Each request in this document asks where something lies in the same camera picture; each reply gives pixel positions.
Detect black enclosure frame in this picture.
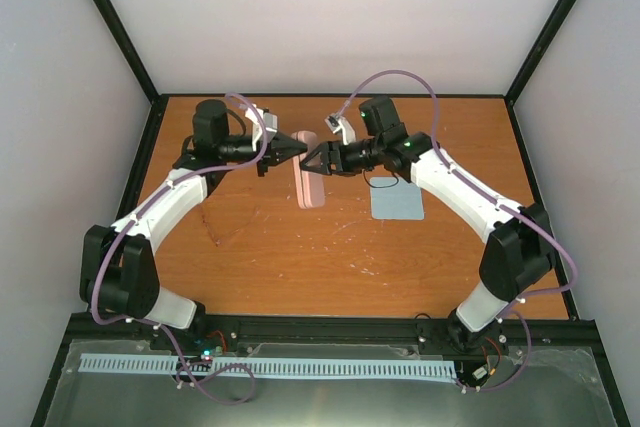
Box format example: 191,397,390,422
32,0,629,426

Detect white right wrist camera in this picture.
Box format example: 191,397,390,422
325,113,357,145

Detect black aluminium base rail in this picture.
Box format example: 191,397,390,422
63,313,604,359

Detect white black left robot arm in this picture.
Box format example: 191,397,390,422
79,94,307,350

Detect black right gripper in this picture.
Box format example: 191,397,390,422
299,137,382,178

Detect pink glasses case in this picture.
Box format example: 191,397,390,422
293,131,326,209

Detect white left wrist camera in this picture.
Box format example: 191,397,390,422
244,104,278,151

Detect light blue cleaning cloth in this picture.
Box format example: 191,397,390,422
368,177,425,221

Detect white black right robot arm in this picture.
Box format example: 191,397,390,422
300,96,555,351

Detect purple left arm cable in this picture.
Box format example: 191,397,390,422
88,91,274,406

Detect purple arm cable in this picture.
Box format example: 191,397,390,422
344,70,584,394
88,91,274,406

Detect clear plastic front sheet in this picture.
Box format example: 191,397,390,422
46,341,615,426

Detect light blue slotted cable duct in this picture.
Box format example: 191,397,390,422
77,353,456,383

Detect thin red frame sunglasses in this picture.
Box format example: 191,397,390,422
199,187,259,247

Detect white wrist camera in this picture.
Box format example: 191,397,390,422
325,113,357,145
244,104,278,151

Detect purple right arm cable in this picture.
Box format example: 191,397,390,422
344,70,584,394

